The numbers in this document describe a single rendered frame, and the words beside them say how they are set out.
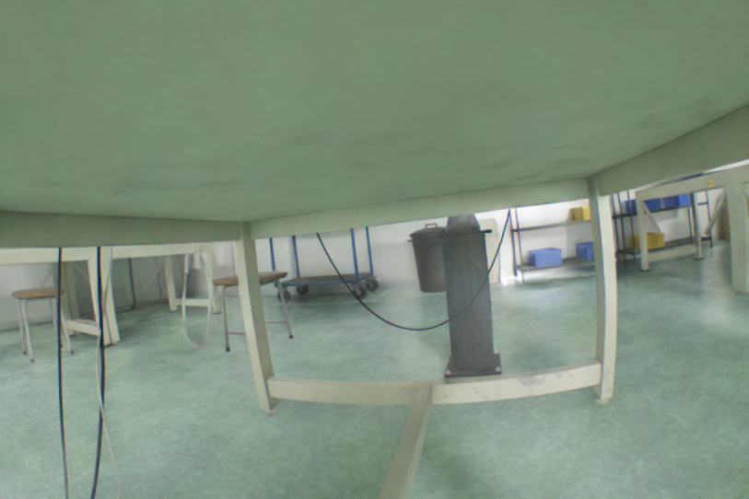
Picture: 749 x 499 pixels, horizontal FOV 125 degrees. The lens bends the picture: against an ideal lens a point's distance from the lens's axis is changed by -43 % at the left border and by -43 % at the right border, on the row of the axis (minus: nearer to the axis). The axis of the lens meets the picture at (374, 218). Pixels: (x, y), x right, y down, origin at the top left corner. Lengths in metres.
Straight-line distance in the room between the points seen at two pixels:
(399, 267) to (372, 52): 3.90
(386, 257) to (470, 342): 2.75
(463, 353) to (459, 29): 1.38
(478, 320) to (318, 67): 1.31
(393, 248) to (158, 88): 3.90
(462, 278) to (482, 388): 0.50
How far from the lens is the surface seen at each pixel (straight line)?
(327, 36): 0.19
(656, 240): 4.16
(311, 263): 4.40
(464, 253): 1.39
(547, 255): 3.63
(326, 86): 0.24
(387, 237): 4.07
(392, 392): 1.13
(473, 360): 1.49
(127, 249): 3.02
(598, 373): 1.17
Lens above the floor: 0.62
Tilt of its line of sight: 3 degrees up
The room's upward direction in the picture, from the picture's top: 6 degrees counter-clockwise
